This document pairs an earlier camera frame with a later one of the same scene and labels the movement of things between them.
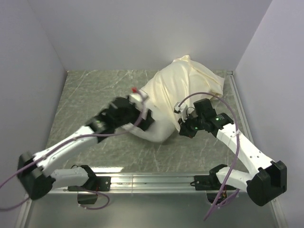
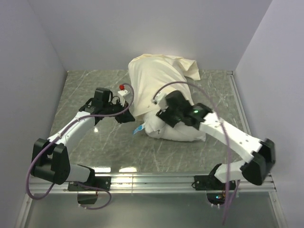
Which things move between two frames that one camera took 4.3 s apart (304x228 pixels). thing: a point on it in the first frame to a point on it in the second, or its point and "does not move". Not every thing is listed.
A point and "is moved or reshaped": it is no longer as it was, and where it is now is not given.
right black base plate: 209,183 does not move
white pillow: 161,129 is moved or reshaped
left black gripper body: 133,114 to 115,109
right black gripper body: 192,125 to 169,117
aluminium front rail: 150,184 does not move
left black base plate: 94,183 does not move
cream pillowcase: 175,81 is moved or reshaped
